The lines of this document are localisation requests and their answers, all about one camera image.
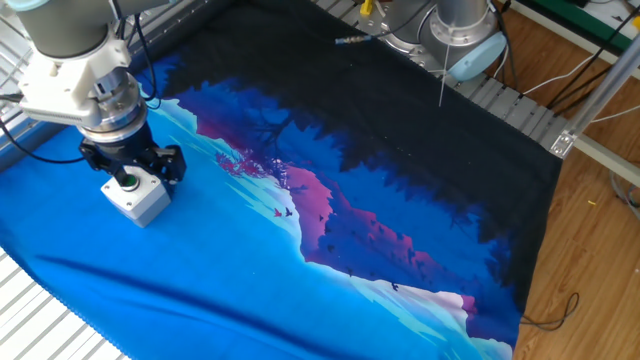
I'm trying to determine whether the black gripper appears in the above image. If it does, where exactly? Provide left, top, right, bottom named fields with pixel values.
left=78, top=127, right=188, bottom=192

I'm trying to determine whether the grey green-button switch box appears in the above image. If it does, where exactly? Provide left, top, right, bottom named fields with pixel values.
left=100, top=172, right=173, bottom=229

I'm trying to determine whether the silver wrist flange coupling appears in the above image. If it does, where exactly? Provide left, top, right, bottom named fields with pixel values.
left=77, top=67, right=150, bottom=145

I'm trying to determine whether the blue mountain print tablecloth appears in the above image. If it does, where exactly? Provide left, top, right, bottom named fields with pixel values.
left=0, top=0, right=564, bottom=360

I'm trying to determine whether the white zip tie tail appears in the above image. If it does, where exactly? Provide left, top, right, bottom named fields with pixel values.
left=437, top=43, right=453, bottom=108

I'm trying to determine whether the green mat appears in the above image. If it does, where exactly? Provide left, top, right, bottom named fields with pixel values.
left=529, top=0, right=640, bottom=54

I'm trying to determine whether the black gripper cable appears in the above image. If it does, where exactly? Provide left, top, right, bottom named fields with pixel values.
left=132, top=12, right=162, bottom=111

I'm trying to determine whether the black camera USB cable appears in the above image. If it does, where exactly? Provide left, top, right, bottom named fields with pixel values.
left=0, top=92, right=86, bottom=165

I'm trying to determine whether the metal inline cable connector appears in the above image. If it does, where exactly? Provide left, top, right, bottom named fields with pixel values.
left=334, top=33, right=374, bottom=46

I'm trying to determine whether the silver corner bracket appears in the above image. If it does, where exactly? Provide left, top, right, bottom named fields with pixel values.
left=548, top=128, right=577, bottom=160

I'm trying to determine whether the white floor cable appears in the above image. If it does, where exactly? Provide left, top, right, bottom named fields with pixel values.
left=589, top=105, right=640, bottom=125
left=522, top=53, right=596, bottom=97

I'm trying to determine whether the black looped floor cable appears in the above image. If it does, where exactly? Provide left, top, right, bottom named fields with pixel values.
left=519, top=291, right=581, bottom=333

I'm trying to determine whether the aluminium frame post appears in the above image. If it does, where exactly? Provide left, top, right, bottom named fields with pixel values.
left=548, top=32, right=640, bottom=160

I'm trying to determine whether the aluminium frame crossbeam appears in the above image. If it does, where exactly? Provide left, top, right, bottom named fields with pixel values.
left=573, top=133, right=640, bottom=189

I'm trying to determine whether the grey floor cable bundle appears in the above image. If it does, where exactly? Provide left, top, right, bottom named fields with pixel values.
left=608, top=171, right=640, bottom=222

